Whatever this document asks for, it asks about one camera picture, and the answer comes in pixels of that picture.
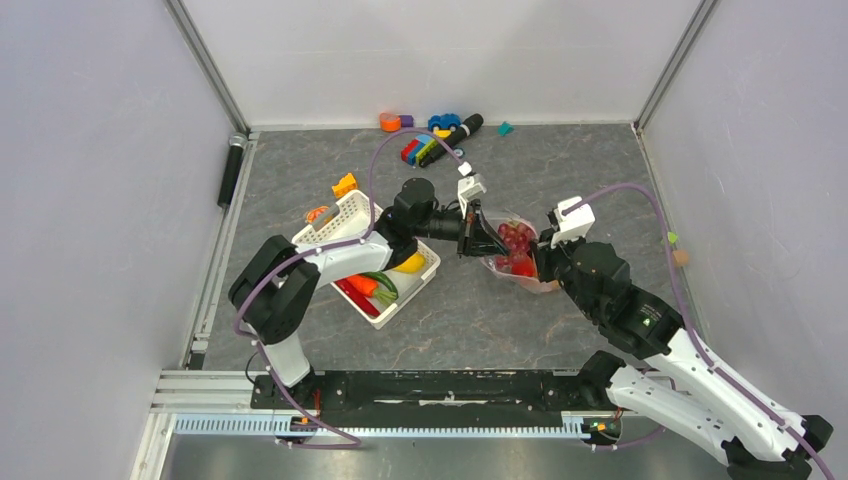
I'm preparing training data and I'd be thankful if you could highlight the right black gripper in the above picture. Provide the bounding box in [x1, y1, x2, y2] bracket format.
[527, 225, 599, 321]

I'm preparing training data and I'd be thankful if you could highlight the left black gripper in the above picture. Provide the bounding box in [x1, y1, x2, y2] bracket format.
[413, 199, 509, 260]

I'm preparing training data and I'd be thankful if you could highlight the red yellow toy mango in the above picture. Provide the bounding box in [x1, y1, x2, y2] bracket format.
[510, 257, 537, 278]

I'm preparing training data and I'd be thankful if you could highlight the clear zip top bag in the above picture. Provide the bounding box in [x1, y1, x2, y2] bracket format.
[481, 210, 559, 294]

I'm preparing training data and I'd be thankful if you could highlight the purple toy grape bunch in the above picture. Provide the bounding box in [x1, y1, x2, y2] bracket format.
[494, 220, 536, 274]

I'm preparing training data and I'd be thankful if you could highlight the yellow toy fruit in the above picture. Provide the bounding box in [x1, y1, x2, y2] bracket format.
[393, 253, 427, 274]

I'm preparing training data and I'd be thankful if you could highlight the orange toy carrot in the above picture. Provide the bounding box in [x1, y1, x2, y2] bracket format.
[346, 274, 380, 298]

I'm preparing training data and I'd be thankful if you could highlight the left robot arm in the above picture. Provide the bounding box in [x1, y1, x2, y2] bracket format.
[228, 178, 510, 408]

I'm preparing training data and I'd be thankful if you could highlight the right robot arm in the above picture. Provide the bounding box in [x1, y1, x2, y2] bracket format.
[531, 229, 834, 479]

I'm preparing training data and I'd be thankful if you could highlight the teal toy block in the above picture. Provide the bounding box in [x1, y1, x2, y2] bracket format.
[498, 122, 514, 137]

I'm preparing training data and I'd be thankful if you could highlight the multicolour toy block stack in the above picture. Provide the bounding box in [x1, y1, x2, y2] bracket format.
[400, 134, 438, 168]

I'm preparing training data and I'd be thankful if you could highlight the black microphone on table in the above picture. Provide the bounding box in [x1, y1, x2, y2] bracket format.
[431, 113, 484, 160]

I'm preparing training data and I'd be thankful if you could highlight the blue toy car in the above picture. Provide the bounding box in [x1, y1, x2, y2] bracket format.
[427, 113, 462, 132]

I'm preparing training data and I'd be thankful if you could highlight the brown toy ball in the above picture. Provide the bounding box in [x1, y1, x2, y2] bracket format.
[672, 249, 690, 268]

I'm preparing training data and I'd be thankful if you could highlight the white perforated plastic basket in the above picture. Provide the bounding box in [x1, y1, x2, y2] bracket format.
[291, 190, 441, 330]

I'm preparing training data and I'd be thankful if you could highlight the orange toy building block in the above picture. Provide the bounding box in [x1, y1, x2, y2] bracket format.
[331, 172, 359, 199]

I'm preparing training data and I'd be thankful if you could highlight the red toy chili pepper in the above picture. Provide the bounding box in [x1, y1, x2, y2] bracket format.
[335, 278, 380, 318]

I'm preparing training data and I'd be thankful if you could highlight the orange toy peeled tangerine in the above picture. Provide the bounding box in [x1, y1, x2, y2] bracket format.
[305, 205, 329, 224]

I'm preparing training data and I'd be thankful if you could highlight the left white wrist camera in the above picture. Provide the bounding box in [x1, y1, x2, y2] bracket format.
[457, 161, 487, 215]

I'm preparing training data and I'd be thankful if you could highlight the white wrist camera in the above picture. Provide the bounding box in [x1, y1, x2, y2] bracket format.
[457, 161, 487, 215]
[548, 196, 595, 246]

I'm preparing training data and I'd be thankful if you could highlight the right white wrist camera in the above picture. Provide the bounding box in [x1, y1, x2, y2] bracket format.
[548, 196, 595, 246]

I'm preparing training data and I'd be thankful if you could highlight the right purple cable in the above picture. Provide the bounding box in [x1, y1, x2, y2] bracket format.
[563, 183, 837, 480]

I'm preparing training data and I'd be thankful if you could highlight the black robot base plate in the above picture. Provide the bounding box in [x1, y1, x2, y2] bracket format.
[289, 351, 625, 429]

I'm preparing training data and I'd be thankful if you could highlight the black microphone by wall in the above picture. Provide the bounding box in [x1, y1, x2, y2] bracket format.
[217, 132, 248, 209]

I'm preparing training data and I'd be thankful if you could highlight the white slotted cable duct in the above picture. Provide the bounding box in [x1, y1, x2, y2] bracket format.
[174, 413, 590, 440]

